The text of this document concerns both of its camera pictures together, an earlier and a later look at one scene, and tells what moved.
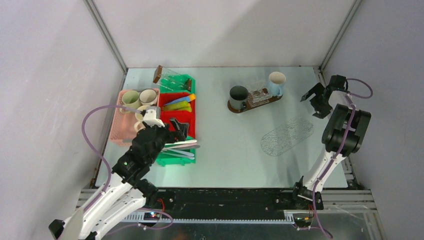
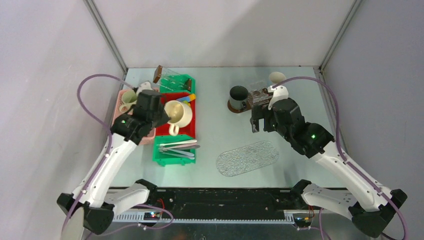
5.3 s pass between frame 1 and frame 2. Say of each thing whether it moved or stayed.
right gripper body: moved
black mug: stayed
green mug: stayed
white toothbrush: stayed
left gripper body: moved
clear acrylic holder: stayed
